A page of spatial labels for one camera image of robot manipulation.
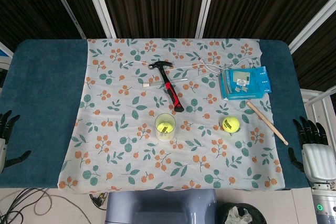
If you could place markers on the yellow tennis ball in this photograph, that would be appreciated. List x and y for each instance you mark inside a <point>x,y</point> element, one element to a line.
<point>165,127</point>
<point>231,124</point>

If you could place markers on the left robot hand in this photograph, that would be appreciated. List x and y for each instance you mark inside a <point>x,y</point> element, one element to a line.
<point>5,134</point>

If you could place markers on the blue scale box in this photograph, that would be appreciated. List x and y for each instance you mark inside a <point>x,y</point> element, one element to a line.
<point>244,83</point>

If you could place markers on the teal table cover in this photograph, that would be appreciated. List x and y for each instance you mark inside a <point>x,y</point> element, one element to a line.
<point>39,111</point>

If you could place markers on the black trash bin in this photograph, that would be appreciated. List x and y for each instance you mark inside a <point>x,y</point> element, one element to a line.
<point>241,213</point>

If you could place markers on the floral tablecloth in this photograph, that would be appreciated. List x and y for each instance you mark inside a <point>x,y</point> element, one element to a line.
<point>173,113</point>

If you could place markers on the white metal rack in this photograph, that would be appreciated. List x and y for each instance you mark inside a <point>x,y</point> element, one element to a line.
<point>319,108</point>

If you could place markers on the clear plastic cup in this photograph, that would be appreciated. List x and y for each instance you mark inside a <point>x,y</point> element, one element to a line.
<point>165,127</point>

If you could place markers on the clear glass tube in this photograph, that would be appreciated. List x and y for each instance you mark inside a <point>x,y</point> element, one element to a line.
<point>164,81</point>

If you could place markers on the wooden drumstick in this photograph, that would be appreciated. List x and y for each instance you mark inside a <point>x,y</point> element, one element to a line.
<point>266,122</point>

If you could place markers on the red black claw hammer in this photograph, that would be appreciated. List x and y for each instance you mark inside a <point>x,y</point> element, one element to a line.
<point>168,85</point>

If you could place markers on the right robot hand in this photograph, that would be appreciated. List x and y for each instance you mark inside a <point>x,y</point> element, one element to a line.
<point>316,155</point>

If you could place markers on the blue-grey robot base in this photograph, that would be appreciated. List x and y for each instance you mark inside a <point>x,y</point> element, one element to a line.
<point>161,207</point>

